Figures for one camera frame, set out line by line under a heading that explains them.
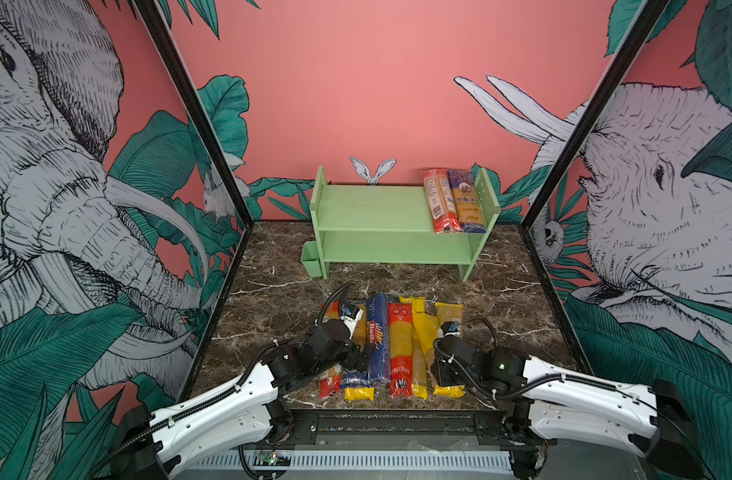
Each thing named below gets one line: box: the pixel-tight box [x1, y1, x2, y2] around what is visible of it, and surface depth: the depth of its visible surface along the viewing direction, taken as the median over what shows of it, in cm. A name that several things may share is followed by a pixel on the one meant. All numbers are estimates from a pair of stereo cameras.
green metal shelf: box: [309, 165, 501, 282], surface depth 94 cm
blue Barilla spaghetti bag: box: [366, 294, 391, 384], surface depth 84 cm
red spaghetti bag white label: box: [420, 168, 464, 234], surface depth 85 cm
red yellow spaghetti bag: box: [388, 302, 413, 397], surface depth 84 cm
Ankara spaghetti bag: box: [447, 169, 487, 234], surface depth 86 cm
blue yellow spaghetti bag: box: [342, 369, 375, 402], surface depth 79 cm
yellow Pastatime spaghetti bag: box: [400, 295, 441, 399], surface depth 86 cm
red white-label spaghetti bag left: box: [319, 367, 343, 400], surface depth 80 cm
